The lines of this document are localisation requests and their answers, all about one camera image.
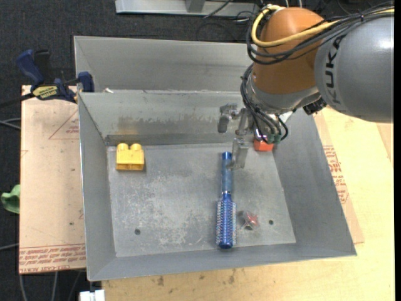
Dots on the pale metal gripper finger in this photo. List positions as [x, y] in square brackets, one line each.
[223, 124]
[239, 155]

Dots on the brown cardboard board red print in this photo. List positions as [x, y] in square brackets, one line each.
[50, 183]

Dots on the orange-red small block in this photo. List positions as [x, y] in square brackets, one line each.
[262, 145]

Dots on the red and clear small toy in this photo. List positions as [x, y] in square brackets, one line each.
[249, 219]

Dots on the yellow toy brick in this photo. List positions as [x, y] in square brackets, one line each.
[129, 158]

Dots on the grey metal bin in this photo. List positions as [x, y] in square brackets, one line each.
[175, 199]

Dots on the black cylinder on white bracket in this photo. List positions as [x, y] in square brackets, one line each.
[313, 106]

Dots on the blue hairbrush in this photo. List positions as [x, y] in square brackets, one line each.
[226, 221]

